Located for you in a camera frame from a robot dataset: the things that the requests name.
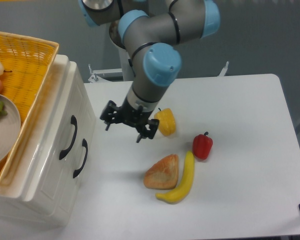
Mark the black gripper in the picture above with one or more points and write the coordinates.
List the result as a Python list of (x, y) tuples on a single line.
[(136, 118)]

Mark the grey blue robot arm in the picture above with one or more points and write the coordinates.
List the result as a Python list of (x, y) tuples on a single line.
[(149, 42)]

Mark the white drawer cabinet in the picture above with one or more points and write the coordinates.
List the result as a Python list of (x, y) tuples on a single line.
[(15, 184)]

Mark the yellow bell pepper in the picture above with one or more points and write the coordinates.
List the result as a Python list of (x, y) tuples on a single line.
[(167, 123)]

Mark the triangular bread pastry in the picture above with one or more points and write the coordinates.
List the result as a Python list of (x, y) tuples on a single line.
[(164, 174)]

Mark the red bell pepper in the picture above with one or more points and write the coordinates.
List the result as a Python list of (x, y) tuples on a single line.
[(202, 145)]

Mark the yellow banana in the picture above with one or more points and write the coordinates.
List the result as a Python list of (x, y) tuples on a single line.
[(182, 190)]

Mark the yellow woven basket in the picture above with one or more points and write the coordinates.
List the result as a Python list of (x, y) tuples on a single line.
[(29, 59)]

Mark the grey plate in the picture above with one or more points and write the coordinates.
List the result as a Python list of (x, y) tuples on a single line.
[(10, 126)]

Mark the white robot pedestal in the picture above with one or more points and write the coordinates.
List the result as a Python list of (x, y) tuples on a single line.
[(125, 60)]

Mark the black lower drawer handle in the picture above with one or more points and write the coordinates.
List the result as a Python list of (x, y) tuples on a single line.
[(84, 150)]

